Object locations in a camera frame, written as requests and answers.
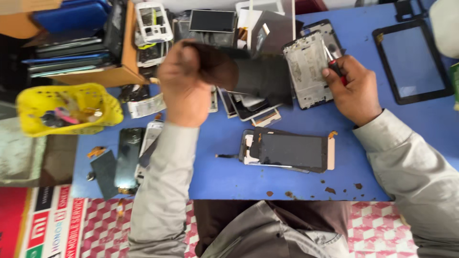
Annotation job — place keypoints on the person's left hand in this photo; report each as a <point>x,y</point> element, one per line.
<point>183,86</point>

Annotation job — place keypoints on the person's right hand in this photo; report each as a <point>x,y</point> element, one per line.
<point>355,93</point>

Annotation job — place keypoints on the person's left fingers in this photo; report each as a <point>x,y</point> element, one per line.
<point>215,68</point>

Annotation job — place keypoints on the black phone screen panel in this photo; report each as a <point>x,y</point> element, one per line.
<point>265,77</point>

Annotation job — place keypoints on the silver phone frame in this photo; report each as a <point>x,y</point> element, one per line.
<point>308,68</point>

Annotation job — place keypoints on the black rectangular display module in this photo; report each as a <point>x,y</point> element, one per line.
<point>211,20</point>

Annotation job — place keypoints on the pile of phone screens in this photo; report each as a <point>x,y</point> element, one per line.
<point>247,109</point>

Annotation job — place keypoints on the heap of phone parts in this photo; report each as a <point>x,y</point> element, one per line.
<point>265,25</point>

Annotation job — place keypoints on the white paper label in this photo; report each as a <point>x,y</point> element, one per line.
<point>145,106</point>

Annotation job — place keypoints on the white edged phone screen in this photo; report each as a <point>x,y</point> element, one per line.
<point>152,134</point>

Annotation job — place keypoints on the cardboard box of phones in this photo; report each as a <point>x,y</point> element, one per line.
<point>107,75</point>

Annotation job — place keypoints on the gold edged phone display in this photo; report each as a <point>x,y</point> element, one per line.
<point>290,150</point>

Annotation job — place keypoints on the glossy black phone screen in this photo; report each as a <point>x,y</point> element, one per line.
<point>129,157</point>

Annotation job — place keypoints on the yellow plastic basket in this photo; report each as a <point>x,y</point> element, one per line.
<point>89,96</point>

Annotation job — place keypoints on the grey flat back panel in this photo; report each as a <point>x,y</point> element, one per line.
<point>104,172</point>

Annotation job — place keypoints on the stack of blue phone covers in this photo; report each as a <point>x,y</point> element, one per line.
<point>71,16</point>

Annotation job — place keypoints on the small round metal button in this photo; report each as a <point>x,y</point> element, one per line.
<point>90,176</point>

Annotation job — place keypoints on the person's torso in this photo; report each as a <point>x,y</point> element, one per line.
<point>272,229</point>

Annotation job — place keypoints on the black tablet touch panel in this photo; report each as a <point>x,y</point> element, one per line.
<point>412,61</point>

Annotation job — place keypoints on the grey cloth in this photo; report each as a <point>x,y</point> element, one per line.
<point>19,154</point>

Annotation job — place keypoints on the printed shop banner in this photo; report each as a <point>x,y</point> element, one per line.
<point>50,225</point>

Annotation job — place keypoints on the white rounded object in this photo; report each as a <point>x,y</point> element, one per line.
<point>446,25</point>

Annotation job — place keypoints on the green circuit board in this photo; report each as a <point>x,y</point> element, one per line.
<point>455,86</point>

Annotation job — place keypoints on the white phone frame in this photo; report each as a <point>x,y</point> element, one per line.
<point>157,34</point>

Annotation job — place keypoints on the black phone frame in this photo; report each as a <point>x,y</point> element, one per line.
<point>331,37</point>

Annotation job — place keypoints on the black plastic bracket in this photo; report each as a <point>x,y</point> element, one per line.
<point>408,9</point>

